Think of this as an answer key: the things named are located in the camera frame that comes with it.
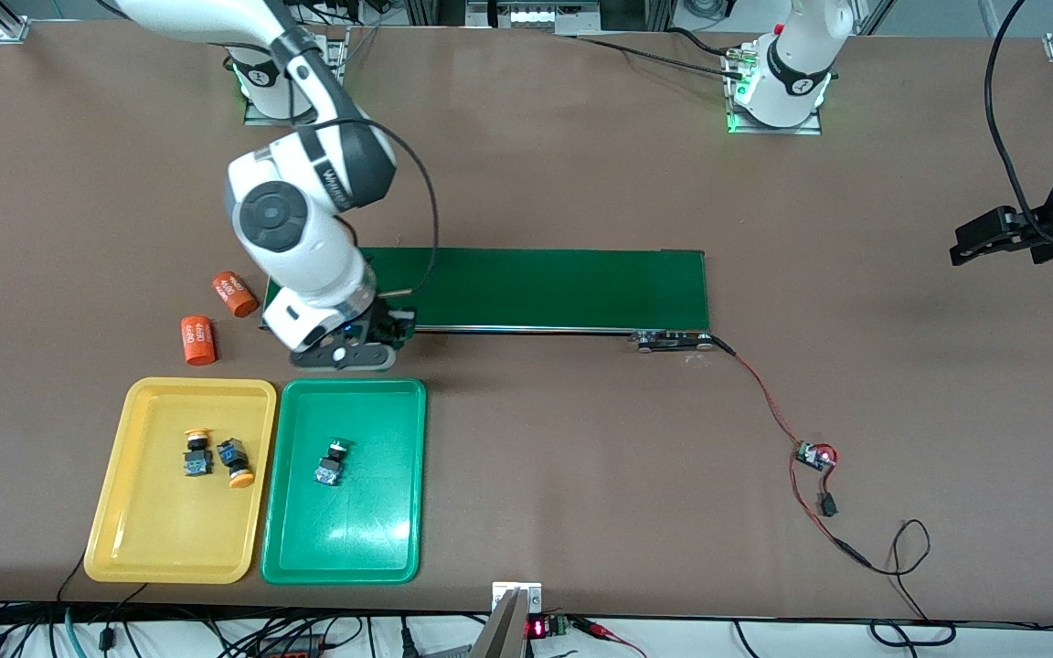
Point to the aluminium frame with labels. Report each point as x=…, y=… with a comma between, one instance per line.
x=536, y=15

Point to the green mushroom push button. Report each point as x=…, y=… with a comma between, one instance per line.
x=329, y=472

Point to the orange cylinder white 4680 print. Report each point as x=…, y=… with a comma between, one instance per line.
x=234, y=293
x=198, y=340

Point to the green plastic tray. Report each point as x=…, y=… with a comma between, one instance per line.
x=371, y=530

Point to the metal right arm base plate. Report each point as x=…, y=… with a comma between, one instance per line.
x=325, y=82

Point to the small metal bracket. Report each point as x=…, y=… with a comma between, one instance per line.
x=531, y=599

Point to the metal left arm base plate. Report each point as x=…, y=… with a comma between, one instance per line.
x=773, y=130

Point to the red digit display module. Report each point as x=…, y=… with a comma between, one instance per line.
x=536, y=628

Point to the yellow plastic tray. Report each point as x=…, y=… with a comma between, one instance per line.
x=152, y=521

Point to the yellow mushroom push button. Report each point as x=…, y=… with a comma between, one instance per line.
x=235, y=461
x=197, y=454

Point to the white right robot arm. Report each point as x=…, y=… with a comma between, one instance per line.
x=307, y=228

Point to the grey camera stand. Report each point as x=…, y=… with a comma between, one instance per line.
x=501, y=635

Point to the green belt conveyor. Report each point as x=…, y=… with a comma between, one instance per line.
x=545, y=288

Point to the small motor controller board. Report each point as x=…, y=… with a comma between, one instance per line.
x=814, y=455

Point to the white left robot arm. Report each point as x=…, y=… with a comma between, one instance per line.
x=796, y=64

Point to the red alligator clip lead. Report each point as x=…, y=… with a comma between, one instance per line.
x=595, y=627

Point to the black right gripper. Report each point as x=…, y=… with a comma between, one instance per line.
x=387, y=322

